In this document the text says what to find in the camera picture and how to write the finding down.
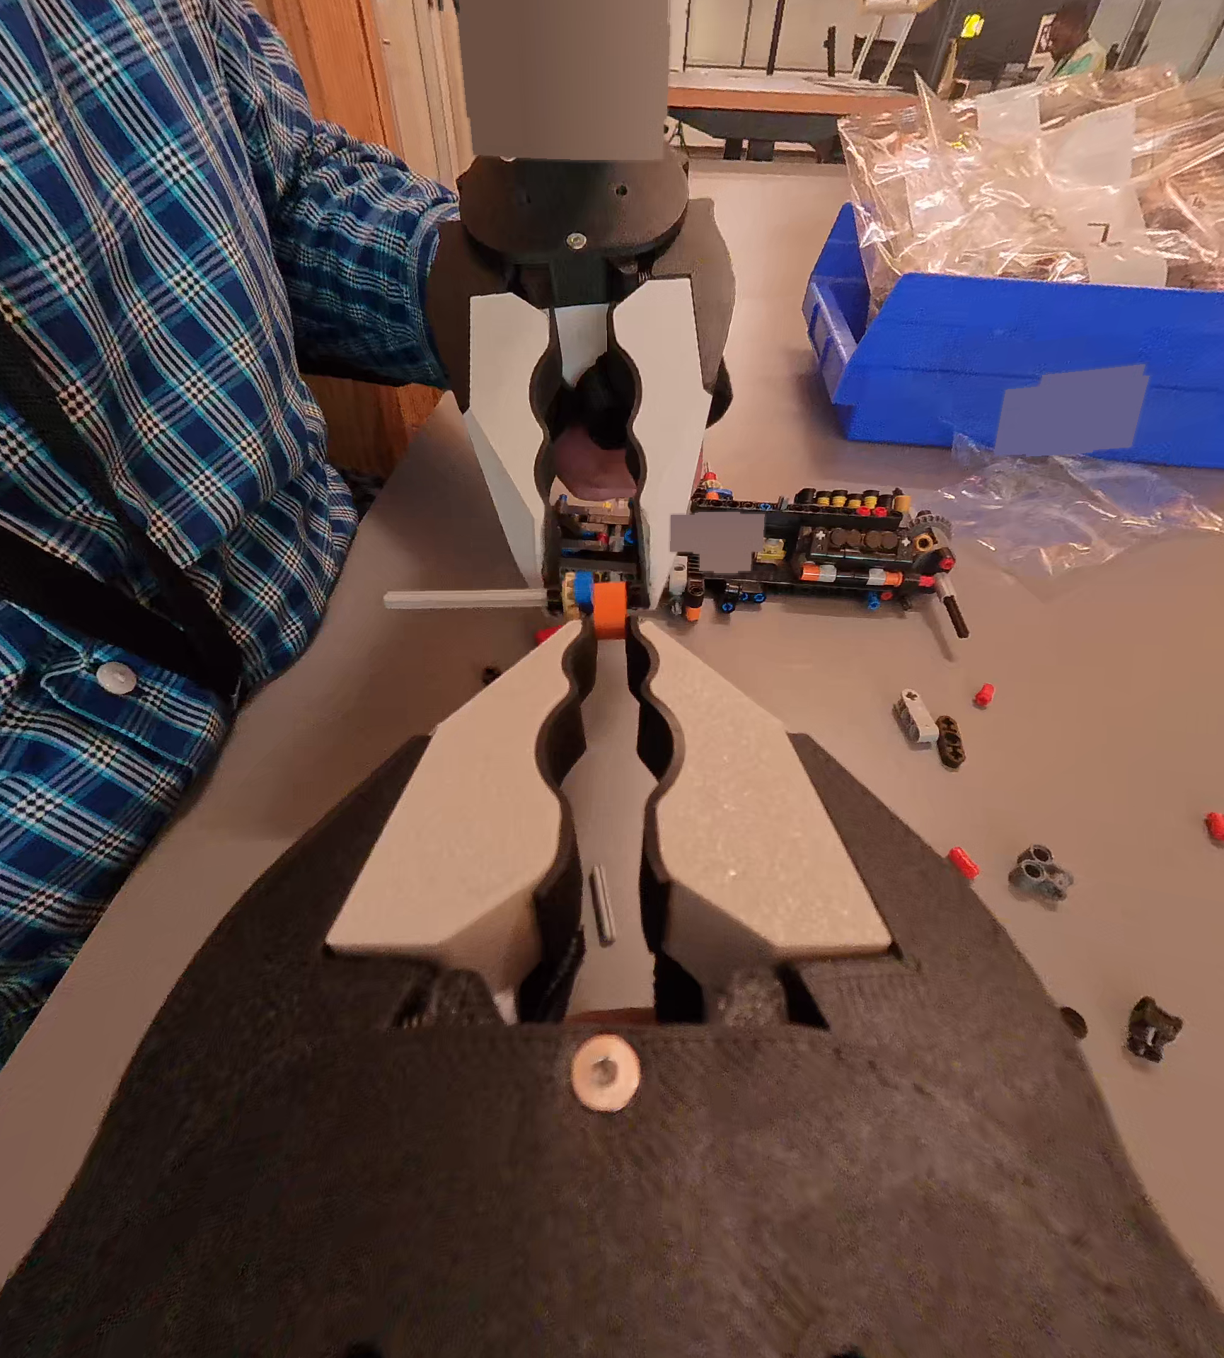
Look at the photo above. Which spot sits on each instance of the light grey thick lego liftarm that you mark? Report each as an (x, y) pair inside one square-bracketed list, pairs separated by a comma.
[(917, 716)]

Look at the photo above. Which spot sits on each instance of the large lego vehicle model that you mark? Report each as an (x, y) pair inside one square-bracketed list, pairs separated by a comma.
[(845, 541)]

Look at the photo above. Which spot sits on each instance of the black lego liftarm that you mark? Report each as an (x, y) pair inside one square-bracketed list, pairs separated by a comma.
[(951, 741)]

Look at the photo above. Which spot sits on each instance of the blue plaid shirt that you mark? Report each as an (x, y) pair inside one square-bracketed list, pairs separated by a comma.
[(92, 425)]

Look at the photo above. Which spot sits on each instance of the wooden cabinet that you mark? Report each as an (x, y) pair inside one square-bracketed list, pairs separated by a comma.
[(325, 64)]

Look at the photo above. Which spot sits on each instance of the dark grey lego pin connector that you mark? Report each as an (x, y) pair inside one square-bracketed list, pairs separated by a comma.
[(1041, 872)]

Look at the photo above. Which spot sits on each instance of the small black lego connector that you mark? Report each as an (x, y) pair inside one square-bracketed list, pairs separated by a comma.
[(1153, 1029)]

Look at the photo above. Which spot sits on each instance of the person's left hand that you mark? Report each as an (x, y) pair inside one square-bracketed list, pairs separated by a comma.
[(590, 468)]

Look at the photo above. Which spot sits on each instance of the blue plastic storage bin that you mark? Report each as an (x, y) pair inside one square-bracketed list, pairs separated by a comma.
[(941, 350)]

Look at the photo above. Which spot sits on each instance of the black lego gear axle assembly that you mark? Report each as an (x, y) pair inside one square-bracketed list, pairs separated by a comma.
[(596, 541)]

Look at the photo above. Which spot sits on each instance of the orange lego bush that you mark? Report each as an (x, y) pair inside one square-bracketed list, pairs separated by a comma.
[(611, 610)]

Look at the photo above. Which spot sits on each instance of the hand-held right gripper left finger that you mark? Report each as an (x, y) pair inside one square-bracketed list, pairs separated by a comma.
[(441, 849)]

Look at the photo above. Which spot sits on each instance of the short grey lego axle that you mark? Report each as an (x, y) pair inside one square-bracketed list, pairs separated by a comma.
[(603, 902)]

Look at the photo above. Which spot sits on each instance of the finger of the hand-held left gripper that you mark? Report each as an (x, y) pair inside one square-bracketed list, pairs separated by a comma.
[(501, 404), (671, 404)]

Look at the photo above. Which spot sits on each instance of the person's left forearm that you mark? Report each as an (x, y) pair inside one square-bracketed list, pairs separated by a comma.
[(368, 244)]

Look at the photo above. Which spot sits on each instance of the black round lego piece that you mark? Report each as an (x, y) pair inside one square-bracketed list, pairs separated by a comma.
[(1074, 1022)]

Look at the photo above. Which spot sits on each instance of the background work desk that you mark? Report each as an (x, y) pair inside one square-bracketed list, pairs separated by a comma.
[(781, 95)]

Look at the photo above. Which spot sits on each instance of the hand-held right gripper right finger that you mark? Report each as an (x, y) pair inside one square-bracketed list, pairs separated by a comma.
[(771, 849)]

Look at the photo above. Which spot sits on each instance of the pile of clear plastic bags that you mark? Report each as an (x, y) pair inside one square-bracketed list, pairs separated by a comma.
[(993, 180)]

